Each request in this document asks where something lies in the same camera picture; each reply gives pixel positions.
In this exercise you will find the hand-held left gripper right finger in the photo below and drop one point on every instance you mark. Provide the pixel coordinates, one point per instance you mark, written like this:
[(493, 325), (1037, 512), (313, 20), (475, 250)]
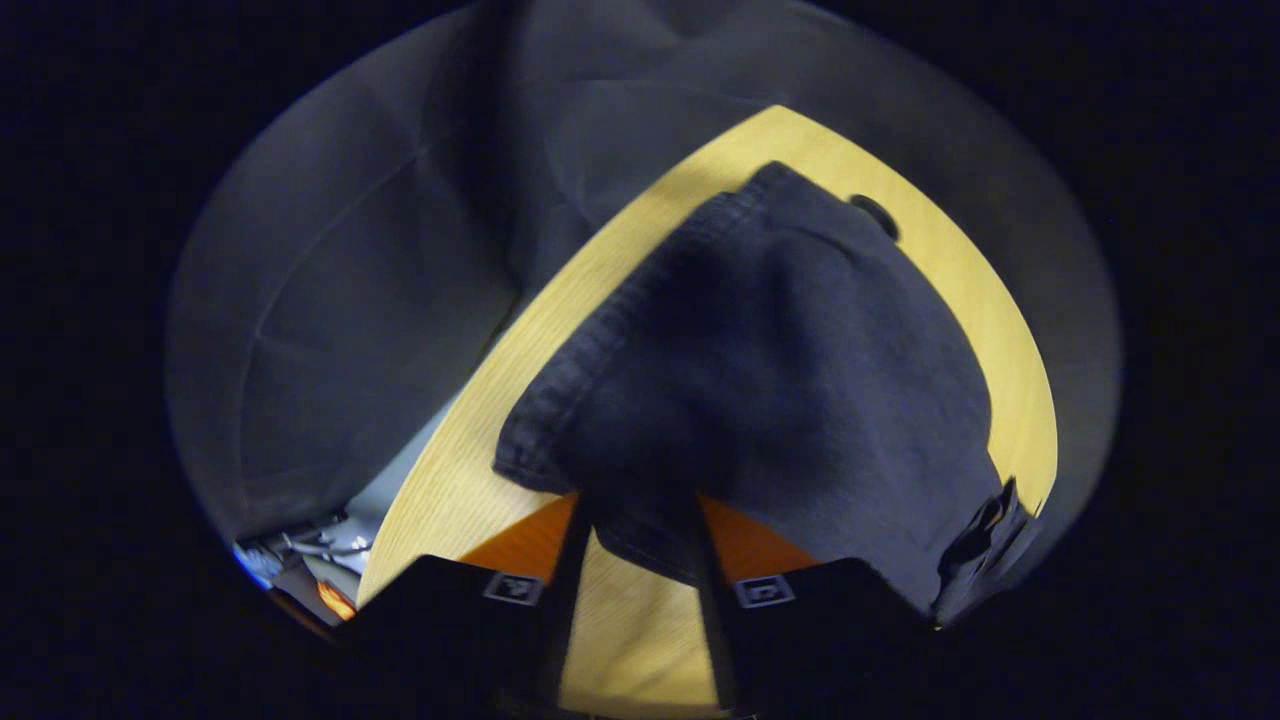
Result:
[(715, 620)]

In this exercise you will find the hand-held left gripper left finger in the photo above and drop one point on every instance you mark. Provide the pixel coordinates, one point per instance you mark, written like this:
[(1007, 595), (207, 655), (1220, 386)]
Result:
[(565, 600)]

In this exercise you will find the blue cloth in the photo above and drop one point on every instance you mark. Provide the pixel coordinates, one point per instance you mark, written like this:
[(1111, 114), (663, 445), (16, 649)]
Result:
[(255, 565)]

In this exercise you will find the dark grey jeans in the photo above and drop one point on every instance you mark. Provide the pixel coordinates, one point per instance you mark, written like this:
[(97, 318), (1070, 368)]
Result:
[(780, 380)]

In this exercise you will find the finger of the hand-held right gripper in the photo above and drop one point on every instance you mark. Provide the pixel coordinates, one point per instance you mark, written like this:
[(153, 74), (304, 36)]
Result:
[(985, 560)]

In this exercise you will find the orange cloth bundle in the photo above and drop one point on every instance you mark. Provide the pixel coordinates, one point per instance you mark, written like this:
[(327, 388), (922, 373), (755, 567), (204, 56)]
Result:
[(335, 600)]

